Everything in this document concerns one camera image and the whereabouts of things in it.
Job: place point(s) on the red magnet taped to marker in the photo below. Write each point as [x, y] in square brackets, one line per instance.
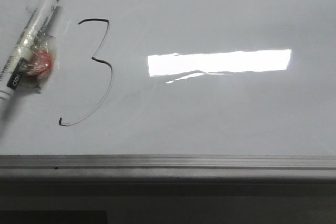
[41, 64]

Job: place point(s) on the white black whiteboard marker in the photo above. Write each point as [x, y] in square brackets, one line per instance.
[19, 59]

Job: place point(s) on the white whiteboard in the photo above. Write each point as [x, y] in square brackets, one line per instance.
[217, 77]

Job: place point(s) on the aluminium whiteboard frame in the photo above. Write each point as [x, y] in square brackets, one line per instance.
[167, 168]

